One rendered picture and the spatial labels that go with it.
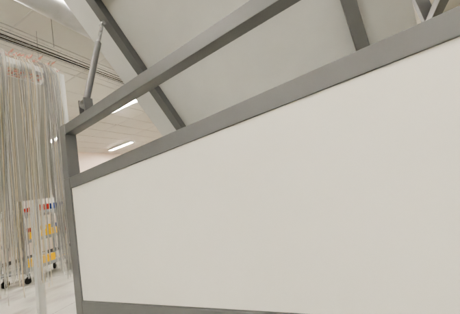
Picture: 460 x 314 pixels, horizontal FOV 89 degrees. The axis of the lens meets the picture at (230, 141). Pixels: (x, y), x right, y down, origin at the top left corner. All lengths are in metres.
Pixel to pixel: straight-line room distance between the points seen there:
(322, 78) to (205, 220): 0.37
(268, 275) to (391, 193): 0.26
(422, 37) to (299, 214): 0.33
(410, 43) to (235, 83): 0.74
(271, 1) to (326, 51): 0.49
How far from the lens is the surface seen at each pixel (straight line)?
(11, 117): 1.35
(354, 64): 0.44
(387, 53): 0.45
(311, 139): 0.43
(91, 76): 1.03
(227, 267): 0.55
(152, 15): 1.15
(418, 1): 1.18
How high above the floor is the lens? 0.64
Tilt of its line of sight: 11 degrees up
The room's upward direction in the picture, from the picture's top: 13 degrees counter-clockwise
